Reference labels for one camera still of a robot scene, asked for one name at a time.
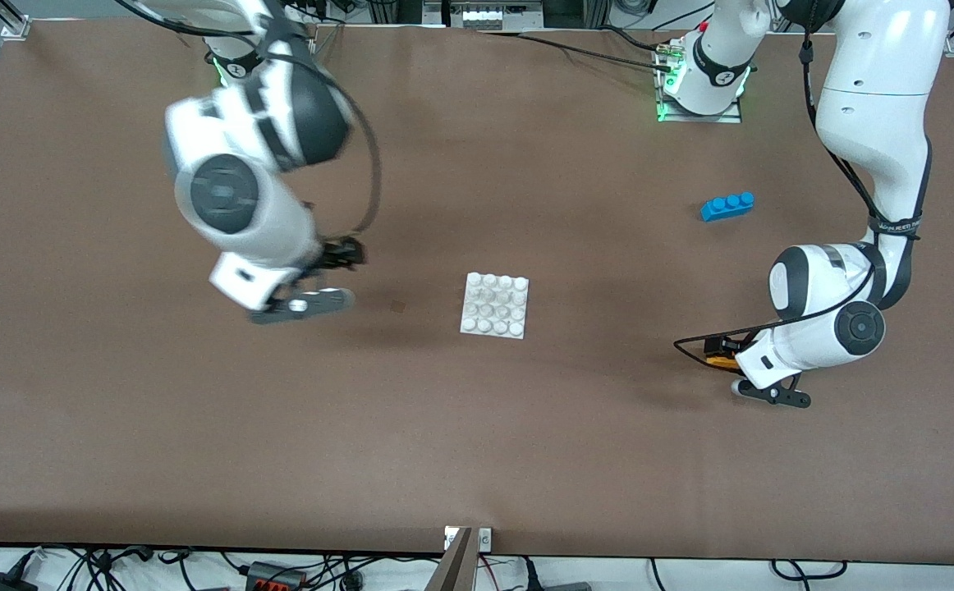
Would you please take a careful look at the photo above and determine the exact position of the white studded base plate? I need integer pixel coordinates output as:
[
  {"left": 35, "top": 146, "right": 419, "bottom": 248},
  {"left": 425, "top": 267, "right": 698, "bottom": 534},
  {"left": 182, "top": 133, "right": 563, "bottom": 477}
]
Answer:
[{"left": 459, "top": 272, "right": 531, "bottom": 341}]

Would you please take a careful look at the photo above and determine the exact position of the blue three-stud block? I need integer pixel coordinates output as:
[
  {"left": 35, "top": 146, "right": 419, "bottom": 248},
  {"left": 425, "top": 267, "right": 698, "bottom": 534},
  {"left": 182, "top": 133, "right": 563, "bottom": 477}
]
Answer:
[{"left": 699, "top": 192, "right": 756, "bottom": 222}]

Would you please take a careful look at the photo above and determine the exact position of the metal box with white connectors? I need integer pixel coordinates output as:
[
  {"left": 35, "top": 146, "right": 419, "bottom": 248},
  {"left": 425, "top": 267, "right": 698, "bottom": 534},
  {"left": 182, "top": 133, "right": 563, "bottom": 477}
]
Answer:
[{"left": 447, "top": 0, "right": 545, "bottom": 31}]

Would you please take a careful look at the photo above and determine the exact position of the black plug connector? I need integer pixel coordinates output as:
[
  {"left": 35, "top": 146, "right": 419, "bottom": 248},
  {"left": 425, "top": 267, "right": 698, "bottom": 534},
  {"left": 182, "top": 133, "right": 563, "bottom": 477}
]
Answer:
[{"left": 525, "top": 558, "right": 593, "bottom": 591}]

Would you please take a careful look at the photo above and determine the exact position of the black device with red buttons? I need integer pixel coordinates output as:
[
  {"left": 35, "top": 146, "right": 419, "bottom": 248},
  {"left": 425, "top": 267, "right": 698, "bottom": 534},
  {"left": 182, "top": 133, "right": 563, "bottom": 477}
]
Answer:
[{"left": 245, "top": 561, "right": 308, "bottom": 591}]

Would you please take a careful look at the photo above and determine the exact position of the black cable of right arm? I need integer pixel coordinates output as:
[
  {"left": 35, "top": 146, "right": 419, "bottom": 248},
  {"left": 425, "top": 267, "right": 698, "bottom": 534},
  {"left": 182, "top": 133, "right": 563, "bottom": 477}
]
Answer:
[{"left": 116, "top": 0, "right": 384, "bottom": 241}]

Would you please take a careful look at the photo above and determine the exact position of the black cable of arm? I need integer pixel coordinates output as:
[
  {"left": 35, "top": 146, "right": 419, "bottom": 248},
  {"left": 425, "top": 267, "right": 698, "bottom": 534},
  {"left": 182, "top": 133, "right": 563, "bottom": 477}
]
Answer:
[
  {"left": 116, "top": 0, "right": 384, "bottom": 241},
  {"left": 673, "top": 16, "right": 925, "bottom": 372}
]

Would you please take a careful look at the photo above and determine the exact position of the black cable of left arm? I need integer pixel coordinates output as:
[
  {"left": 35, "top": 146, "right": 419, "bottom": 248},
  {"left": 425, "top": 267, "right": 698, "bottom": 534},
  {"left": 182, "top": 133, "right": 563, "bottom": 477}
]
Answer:
[{"left": 673, "top": 16, "right": 925, "bottom": 372}]

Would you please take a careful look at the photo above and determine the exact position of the long black table cable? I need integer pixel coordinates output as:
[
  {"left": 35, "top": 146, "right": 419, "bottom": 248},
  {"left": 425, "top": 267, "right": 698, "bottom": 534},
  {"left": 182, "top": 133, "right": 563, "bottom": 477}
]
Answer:
[{"left": 477, "top": 30, "right": 677, "bottom": 73}]

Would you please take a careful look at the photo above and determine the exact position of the small metal bracket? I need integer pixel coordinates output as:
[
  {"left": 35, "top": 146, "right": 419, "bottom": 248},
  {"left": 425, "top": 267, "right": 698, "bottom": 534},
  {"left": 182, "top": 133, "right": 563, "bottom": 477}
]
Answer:
[{"left": 443, "top": 526, "right": 493, "bottom": 553}]

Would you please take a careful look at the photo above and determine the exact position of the grey camera pole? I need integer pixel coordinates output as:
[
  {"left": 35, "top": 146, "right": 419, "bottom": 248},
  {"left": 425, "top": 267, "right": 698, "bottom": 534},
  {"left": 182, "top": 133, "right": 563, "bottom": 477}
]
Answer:
[{"left": 423, "top": 528, "right": 476, "bottom": 591}]

